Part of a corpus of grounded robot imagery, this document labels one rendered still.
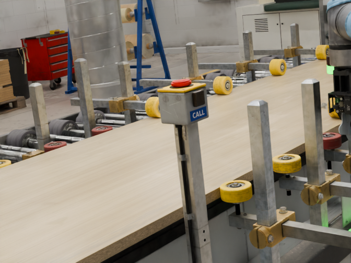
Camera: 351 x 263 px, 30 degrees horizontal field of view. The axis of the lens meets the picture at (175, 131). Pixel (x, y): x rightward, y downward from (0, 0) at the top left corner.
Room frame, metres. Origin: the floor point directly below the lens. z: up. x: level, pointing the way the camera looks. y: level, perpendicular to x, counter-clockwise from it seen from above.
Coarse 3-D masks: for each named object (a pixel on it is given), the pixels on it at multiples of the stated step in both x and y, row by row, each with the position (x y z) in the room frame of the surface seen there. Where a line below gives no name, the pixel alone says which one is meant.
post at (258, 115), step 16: (256, 112) 1.45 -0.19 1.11; (256, 128) 1.45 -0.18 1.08; (256, 144) 1.45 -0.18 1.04; (256, 160) 1.45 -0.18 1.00; (256, 176) 1.46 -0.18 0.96; (272, 176) 1.46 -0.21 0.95; (256, 192) 1.46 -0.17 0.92; (272, 192) 1.46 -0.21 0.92; (256, 208) 1.46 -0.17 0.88; (272, 208) 1.45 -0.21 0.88; (272, 256) 1.44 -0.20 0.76
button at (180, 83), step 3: (174, 81) 1.27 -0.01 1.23; (177, 81) 1.26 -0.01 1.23; (180, 81) 1.26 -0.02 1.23; (183, 81) 1.25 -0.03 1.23; (186, 81) 1.26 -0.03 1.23; (189, 81) 1.26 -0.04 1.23; (171, 84) 1.26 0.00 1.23; (174, 84) 1.25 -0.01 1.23; (177, 84) 1.25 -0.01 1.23; (180, 84) 1.25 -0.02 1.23; (183, 84) 1.25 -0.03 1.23; (186, 84) 1.25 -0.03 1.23; (189, 84) 1.26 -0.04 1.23; (177, 87) 1.25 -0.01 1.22
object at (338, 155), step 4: (324, 152) 1.94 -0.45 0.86; (328, 152) 1.93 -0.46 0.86; (332, 152) 1.92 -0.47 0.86; (336, 152) 1.91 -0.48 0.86; (340, 152) 1.90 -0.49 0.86; (344, 152) 1.90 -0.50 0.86; (348, 152) 1.89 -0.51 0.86; (324, 156) 1.94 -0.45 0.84; (328, 156) 1.93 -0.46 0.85; (332, 156) 1.92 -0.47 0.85; (336, 156) 1.91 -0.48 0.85; (340, 156) 1.90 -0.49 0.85; (344, 156) 1.90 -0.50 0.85; (328, 160) 1.93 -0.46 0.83; (332, 160) 1.92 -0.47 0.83; (336, 160) 1.91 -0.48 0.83; (340, 160) 1.90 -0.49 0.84
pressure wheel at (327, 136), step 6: (324, 138) 1.91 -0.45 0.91; (330, 138) 1.91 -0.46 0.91; (336, 138) 1.91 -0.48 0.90; (324, 144) 1.91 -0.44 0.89; (330, 144) 1.91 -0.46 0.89; (336, 144) 1.91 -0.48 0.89; (324, 150) 1.94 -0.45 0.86; (330, 150) 1.93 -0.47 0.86; (330, 162) 1.94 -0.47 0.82; (330, 168) 1.94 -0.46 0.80
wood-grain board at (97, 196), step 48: (240, 96) 2.78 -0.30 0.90; (288, 96) 2.66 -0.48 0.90; (96, 144) 2.20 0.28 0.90; (144, 144) 2.12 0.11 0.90; (240, 144) 1.98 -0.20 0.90; (288, 144) 1.92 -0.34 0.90; (0, 192) 1.75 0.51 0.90; (48, 192) 1.70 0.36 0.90; (96, 192) 1.66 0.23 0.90; (144, 192) 1.61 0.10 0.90; (0, 240) 1.38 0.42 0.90; (48, 240) 1.35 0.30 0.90; (96, 240) 1.32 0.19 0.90
